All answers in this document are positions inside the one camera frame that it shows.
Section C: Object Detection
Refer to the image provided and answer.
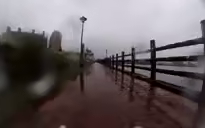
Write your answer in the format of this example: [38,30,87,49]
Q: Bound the tall grey building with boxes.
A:
[49,30,63,53]

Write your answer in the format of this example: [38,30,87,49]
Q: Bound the street lamp pole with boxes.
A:
[78,15,88,69]

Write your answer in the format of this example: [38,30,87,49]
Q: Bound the stone kerb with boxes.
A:
[101,63,205,111]

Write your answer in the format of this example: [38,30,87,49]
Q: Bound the dark wooden rail fence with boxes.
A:
[95,18,205,108]

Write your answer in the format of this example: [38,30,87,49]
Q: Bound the wide grey building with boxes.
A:
[0,26,48,51]

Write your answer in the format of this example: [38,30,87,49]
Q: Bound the red wet path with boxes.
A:
[19,62,205,128]

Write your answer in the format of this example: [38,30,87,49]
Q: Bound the green bushes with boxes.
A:
[0,36,91,111]

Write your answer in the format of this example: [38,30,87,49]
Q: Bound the grey water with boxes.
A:
[118,61,205,93]

